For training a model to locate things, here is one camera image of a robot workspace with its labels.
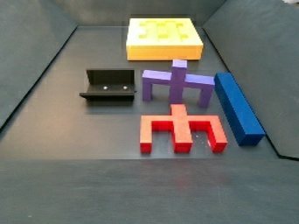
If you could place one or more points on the purple cross-shaped block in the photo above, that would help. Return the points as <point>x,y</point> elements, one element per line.
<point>177,80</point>

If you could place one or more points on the yellow slotted board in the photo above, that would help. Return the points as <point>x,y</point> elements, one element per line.
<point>163,39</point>

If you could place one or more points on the red cross-shaped block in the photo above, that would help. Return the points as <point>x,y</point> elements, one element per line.
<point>181,124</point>

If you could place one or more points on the blue rectangular bar block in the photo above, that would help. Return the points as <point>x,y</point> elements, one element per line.
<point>242,119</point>

